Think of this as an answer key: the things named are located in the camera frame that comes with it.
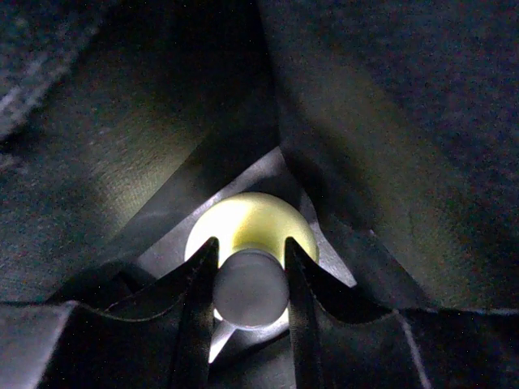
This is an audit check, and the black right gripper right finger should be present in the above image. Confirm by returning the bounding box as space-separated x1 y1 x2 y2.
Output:
285 238 518 388

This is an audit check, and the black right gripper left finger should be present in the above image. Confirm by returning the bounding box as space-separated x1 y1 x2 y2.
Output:
1 238 218 388

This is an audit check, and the green bottle white cap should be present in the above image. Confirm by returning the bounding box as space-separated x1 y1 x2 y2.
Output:
185 192 319 362

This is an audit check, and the black canvas bag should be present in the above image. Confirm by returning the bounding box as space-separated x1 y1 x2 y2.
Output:
1 1 518 308

